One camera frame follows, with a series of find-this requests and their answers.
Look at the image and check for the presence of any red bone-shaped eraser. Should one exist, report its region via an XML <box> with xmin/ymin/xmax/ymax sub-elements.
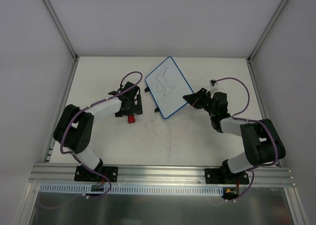
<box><xmin>128</xmin><ymin>115</ymin><xmax>136</xmax><ymax>124</ymax></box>

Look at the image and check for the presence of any blue-framed whiteboard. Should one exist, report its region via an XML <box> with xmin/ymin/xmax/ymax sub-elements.
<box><xmin>145</xmin><ymin>56</ymin><xmax>194</xmax><ymax>119</ymax></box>

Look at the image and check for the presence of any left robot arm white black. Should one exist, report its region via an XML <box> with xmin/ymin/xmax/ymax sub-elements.
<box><xmin>53</xmin><ymin>82</ymin><xmax>143</xmax><ymax>180</ymax></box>

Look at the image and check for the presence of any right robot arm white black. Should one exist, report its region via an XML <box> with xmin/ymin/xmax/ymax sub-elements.
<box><xmin>183</xmin><ymin>88</ymin><xmax>286</xmax><ymax>183</ymax></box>

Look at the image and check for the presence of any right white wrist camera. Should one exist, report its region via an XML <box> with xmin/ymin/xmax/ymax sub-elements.
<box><xmin>209</xmin><ymin>79</ymin><xmax>220</xmax><ymax>94</ymax></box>

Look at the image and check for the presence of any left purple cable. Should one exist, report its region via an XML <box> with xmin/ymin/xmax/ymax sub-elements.
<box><xmin>37</xmin><ymin>71</ymin><xmax>144</xmax><ymax>210</ymax></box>

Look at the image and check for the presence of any purple cable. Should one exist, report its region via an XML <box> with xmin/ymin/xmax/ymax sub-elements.
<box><xmin>37</xmin><ymin>71</ymin><xmax>144</xmax><ymax>210</ymax></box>
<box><xmin>209</xmin><ymin>76</ymin><xmax>279</xmax><ymax>206</ymax></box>

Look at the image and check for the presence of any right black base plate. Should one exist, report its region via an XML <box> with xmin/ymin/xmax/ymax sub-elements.
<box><xmin>204</xmin><ymin>168</ymin><xmax>249</xmax><ymax>185</ymax></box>

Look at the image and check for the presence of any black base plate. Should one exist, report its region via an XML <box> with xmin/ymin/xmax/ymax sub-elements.
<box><xmin>74</xmin><ymin>166</ymin><xmax>119</xmax><ymax>182</ymax></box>
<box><xmin>204</xmin><ymin>168</ymin><xmax>249</xmax><ymax>185</ymax></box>

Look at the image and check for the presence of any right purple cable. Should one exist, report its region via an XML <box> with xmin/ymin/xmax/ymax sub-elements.
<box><xmin>209</xmin><ymin>76</ymin><xmax>279</xmax><ymax>206</ymax></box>

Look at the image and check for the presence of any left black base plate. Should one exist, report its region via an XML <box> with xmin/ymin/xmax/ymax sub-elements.
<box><xmin>74</xmin><ymin>166</ymin><xmax>119</xmax><ymax>182</ymax></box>

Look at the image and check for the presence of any slotted white cable duct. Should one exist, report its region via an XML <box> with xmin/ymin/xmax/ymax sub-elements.
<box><xmin>39</xmin><ymin>183</ymin><xmax>224</xmax><ymax>196</ymax></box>

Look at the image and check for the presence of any left aluminium frame post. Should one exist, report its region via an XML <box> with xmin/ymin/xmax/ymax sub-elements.
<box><xmin>42</xmin><ymin>0</ymin><xmax>78</xmax><ymax>61</ymax></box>

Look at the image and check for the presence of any aluminium frame post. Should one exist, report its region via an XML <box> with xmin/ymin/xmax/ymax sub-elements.
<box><xmin>42</xmin><ymin>0</ymin><xmax>78</xmax><ymax>61</ymax></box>
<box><xmin>247</xmin><ymin>0</ymin><xmax>297</xmax><ymax>62</ymax></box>

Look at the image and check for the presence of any aluminium mounting rail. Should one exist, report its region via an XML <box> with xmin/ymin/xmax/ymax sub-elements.
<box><xmin>29</xmin><ymin>163</ymin><xmax>296</xmax><ymax>187</ymax></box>

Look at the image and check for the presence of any right aluminium frame post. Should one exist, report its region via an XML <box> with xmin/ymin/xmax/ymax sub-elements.
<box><xmin>247</xmin><ymin>0</ymin><xmax>297</xmax><ymax>62</ymax></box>

